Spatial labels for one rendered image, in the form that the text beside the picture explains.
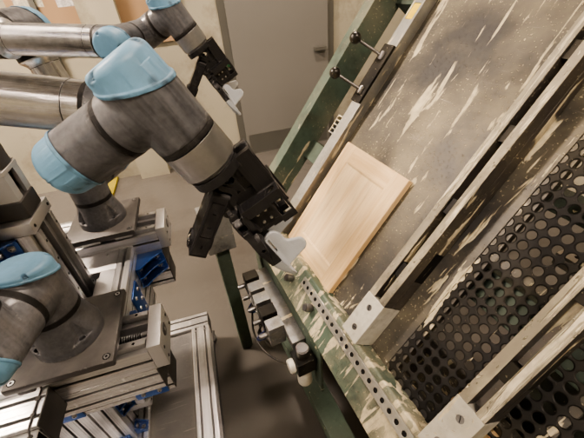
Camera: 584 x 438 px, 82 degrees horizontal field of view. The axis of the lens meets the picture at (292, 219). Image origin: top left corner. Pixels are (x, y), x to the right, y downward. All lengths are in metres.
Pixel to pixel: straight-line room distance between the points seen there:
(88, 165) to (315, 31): 3.57
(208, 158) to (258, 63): 3.39
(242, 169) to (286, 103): 3.52
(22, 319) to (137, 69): 0.55
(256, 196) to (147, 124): 0.16
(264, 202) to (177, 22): 0.70
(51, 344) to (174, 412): 0.92
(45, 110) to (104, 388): 0.72
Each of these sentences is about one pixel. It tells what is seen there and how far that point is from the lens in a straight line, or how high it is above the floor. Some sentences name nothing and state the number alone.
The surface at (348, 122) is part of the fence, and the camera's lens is 1.20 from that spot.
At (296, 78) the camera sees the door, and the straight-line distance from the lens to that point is 3.90.
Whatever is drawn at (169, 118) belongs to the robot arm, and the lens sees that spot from 0.38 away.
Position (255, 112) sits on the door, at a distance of 3.88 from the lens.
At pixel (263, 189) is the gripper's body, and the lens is 0.44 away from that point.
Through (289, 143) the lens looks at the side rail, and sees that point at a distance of 1.40.
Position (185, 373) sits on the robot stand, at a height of 0.21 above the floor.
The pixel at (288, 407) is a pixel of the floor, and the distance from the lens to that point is 1.86.
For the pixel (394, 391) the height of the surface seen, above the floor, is 0.90.
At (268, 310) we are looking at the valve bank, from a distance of 1.19.
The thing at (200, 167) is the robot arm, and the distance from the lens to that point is 0.40.
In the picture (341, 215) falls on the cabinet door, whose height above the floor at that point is 1.05.
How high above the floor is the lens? 1.69
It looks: 36 degrees down
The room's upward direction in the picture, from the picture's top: 5 degrees counter-clockwise
